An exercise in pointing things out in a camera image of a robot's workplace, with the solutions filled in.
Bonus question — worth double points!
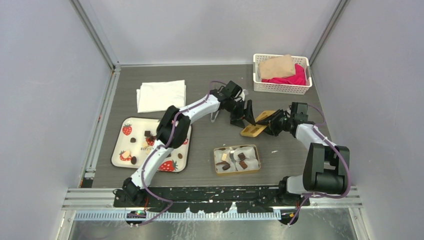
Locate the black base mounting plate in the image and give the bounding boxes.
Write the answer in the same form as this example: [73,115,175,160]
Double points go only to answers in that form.
[113,185,303,214]

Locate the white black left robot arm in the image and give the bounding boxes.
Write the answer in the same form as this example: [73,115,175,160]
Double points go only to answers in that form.
[122,81,256,207]

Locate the pink red cloth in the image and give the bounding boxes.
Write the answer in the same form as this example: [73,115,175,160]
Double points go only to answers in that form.
[261,64,306,86]

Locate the gold bear print lid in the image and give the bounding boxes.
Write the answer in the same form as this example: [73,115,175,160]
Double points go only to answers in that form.
[240,110,275,138]

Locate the dark round chocolate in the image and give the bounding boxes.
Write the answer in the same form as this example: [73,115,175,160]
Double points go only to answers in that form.
[130,156,138,165]

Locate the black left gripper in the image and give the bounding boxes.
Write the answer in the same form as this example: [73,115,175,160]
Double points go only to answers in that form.
[226,98,256,129]

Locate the white strawberry print tray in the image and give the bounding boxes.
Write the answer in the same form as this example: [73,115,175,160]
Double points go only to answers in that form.
[111,117,193,173]

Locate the dark square chocolate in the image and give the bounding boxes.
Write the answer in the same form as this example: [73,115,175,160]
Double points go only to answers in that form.
[237,153,246,161]

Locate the white folded towel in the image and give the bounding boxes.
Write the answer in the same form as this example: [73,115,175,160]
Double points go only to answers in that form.
[136,80,186,113]

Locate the white plastic basket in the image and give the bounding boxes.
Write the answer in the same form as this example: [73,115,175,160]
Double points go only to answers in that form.
[252,53,313,95]

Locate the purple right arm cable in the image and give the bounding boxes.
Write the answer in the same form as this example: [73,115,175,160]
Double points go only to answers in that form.
[286,104,352,228]

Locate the gold tin box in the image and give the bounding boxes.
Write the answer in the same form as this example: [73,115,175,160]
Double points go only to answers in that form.
[213,144,262,176]

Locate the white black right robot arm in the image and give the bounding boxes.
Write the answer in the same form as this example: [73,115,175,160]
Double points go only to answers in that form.
[256,102,352,206]

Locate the beige cloth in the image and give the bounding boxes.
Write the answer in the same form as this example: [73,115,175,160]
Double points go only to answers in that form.
[258,54,296,80]

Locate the silver metal tongs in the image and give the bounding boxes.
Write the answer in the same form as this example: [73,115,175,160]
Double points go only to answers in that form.
[210,110,220,123]

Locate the white round chocolate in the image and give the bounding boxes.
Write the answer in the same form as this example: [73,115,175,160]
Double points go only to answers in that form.
[121,150,131,159]

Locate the white paper liner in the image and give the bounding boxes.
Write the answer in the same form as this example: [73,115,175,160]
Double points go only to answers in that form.
[214,146,260,174]

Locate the brown chocolate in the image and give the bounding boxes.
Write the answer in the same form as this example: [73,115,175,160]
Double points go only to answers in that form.
[238,160,248,170]

